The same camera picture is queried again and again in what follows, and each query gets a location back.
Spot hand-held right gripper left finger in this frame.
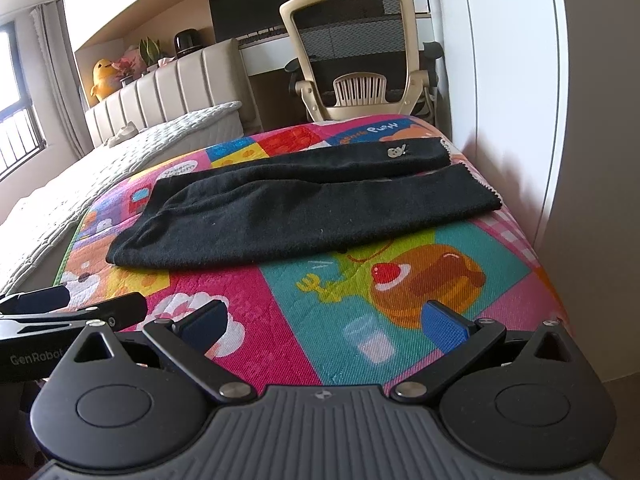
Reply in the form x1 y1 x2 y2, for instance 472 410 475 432
60 299 257 406

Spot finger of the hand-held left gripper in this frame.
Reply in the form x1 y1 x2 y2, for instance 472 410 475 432
0 285 71 317
0 292 147 340

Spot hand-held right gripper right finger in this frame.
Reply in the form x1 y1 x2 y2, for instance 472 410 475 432
390 299 596 406

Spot black pants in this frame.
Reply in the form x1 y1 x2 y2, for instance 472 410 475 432
106 134 502 269

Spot colourful printed blanket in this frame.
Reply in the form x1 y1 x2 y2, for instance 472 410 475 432
54 115 576 397

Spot white quilted bed cover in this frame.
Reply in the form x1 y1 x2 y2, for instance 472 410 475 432
0 101 244 292

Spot small beige pillow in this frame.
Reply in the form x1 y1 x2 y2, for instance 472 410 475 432
109 121 139 149

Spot grey curtain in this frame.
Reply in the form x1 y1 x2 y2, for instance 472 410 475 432
29 1 87 160

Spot yellow plush toy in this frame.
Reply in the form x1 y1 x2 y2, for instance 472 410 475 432
89 57 119 109

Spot white wardrobe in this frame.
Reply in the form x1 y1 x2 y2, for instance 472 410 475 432
429 0 640 383

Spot beige padded headboard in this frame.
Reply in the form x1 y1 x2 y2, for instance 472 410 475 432
84 37 264 149

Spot green potted plant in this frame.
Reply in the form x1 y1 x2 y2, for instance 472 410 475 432
138 36 162 70

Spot black round speaker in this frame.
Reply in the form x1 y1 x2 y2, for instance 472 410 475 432
173 30 206 60

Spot white keyboard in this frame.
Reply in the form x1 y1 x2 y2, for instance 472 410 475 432
238 27 292 45

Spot beige mesh office chair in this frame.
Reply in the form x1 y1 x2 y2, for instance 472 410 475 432
278 0 446 127

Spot black monitor screen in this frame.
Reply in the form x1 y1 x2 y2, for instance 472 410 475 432
207 0 323 44

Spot window with dark frame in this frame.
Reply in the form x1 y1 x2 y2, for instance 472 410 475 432
0 22 47 178

